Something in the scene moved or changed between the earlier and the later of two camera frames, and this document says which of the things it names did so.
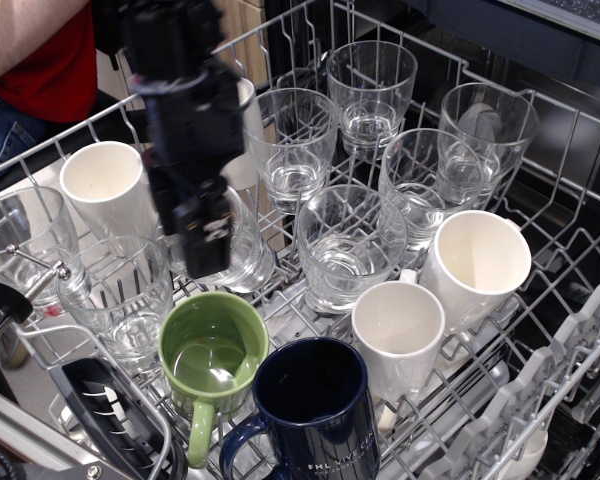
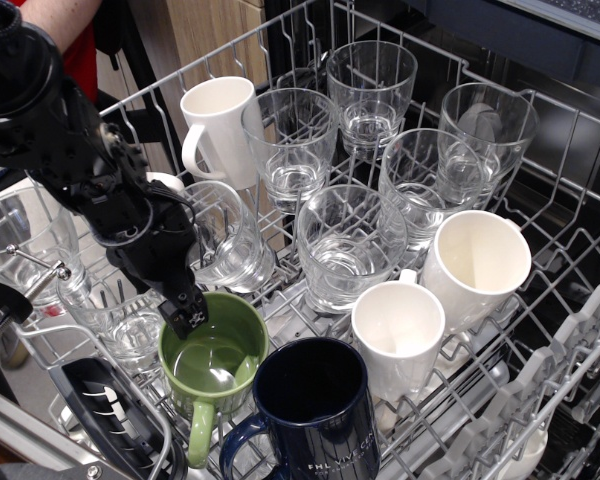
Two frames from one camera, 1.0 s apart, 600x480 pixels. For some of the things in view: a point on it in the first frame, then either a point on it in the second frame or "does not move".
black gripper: (195, 131) -> (147, 229)
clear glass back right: (495, 122) does not move
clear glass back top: (372, 82) does not move
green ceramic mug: (210, 347) does not move
